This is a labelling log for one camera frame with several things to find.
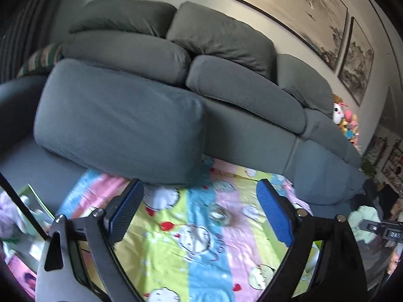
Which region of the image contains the wall shelf with ornaments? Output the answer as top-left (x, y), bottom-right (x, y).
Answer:
top-left (382, 138), bottom-right (403, 191)

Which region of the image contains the pile of plush toys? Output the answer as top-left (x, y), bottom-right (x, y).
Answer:
top-left (331, 94), bottom-right (361, 147)

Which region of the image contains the cartoon printed blanket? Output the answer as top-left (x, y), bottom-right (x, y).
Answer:
top-left (6, 157), bottom-right (326, 302)

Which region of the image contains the large framed landscape painting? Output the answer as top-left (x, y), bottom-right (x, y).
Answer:
top-left (229, 0), bottom-right (349, 70)

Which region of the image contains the black cable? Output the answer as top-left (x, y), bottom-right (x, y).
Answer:
top-left (0, 172), bottom-right (49, 243)

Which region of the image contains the lilac cloth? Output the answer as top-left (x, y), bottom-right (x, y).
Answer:
top-left (0, 190), bottom-right (27, 240)

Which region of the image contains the green houseplant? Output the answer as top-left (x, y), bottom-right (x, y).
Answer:
top-left (361, 159), bottom-right (380, 178)

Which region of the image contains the striped green pillow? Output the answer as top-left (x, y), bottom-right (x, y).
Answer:
top-left (16, 42), bottom-right (64, 79)

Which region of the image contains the pale green cloth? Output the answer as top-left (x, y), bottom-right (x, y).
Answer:
top-left (349, 205), bottom-right (382, 243)

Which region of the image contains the pink packet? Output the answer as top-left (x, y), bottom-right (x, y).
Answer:
top-left (6, 254), bottom-right (38, 300)

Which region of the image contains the small clear shiny object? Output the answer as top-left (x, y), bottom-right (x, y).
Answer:
top-left (209, 204), bottom-right (233, 227)

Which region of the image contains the large loose grey cushion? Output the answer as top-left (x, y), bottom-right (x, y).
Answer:
top-left (32, 57), bottom-right (209, 187)

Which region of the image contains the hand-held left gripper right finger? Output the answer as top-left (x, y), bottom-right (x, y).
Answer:
top-left (256, 178), bottom-right (369, 302)

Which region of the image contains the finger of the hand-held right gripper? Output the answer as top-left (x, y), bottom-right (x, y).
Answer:
top-left (361, 221), bottom-right (403, 243)

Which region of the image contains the narrow framed landscape painting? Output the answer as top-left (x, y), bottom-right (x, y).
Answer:
top-left (338, 17), bottom-right (376, 106)

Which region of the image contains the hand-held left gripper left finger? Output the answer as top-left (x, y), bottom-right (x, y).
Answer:
top-left (36, 178), bottom-right (145, 302)

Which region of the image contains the grey sofa back cushion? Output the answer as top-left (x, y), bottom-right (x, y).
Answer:
top-left (185, 54), bottom-right (308, 135)
top-left (59, 31), bottom-right (192, 86)
top-left (69, 0), bottom-right (177, 39)
top-left (166, 1), bottom-right (277, 83)
top-left (276, 53), bottom-right (335, 118)

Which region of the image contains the grey sofa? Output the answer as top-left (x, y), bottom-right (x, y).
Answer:
top-left (0, 0), bottom-right (369, 217)

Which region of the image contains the dark curtain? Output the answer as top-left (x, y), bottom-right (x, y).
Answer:
top-left (0, 0), bottom-right (65, 84)

